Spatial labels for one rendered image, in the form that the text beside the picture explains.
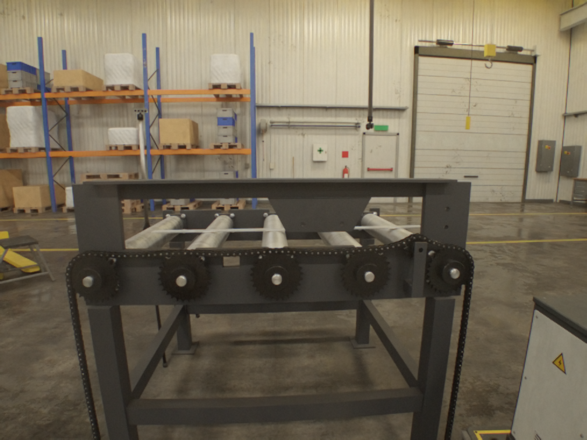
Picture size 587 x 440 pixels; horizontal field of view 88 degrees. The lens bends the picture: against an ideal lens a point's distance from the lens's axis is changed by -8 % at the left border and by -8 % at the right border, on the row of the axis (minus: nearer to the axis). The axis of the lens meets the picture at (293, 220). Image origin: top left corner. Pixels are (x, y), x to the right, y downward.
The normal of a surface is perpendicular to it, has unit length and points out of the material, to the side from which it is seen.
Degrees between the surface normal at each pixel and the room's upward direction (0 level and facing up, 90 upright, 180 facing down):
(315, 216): 90
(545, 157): 90
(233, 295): 90
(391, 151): 90
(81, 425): 0
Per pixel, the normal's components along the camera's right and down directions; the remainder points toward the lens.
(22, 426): 0.00, -0.99
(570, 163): -1.00, 0.01
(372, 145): 0.07, 0.17
